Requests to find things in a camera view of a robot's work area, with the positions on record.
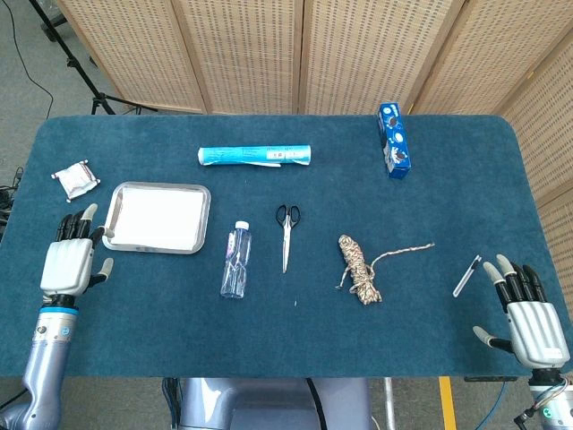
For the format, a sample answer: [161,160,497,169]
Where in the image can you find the white snack packet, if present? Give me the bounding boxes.
[50,159,101,203]

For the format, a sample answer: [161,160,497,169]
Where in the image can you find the grey robot torso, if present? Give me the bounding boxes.
[178,378,373,430]

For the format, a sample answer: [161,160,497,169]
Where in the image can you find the yellow floor tape strip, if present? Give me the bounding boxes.
[438,376,457,430]

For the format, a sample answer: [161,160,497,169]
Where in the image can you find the blue cable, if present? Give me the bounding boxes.
[474,380,509,430]

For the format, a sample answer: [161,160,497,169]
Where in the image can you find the black cable bundle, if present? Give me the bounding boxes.
[0,166,23,225]

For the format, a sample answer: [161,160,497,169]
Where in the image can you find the stainless steel tray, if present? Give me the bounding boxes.
[101,181,212,255]

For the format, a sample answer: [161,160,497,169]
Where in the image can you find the clear plastic water bottle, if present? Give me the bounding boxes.
[219,219,252,299]

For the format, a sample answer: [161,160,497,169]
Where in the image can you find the thin black floor cable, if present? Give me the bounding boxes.
[9,0,55,121]

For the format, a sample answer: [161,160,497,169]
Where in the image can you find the light blue wrapped roll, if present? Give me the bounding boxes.
[197,143,312,169]

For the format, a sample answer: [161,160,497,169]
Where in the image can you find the beige braided rope bundle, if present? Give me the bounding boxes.
[335,234,436,306]

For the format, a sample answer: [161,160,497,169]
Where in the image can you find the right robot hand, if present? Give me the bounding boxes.
[473,253,572,369]

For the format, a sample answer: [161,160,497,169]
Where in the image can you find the black tripod stand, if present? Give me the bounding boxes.
[29,0,158,116]

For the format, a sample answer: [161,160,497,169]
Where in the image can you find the blue cookie box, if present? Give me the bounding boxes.
[376,102,412,181]

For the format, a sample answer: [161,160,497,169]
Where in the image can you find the blue carpet table cover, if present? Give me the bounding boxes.
[0,114,560,380]

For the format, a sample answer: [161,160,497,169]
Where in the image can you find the silver table leg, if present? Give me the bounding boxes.
[383,377,398,430]

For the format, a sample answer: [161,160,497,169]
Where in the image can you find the black handled scissors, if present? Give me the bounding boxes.
[275,204,303,274]

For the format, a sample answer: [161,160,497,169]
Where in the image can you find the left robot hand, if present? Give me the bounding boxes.
[39,203,115,297]

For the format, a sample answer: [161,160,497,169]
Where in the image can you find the clear thin tube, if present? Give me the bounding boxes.
[452,254,483,297]

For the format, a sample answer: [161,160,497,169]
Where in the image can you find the black cable on torso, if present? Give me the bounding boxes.
[305,378,328,430]

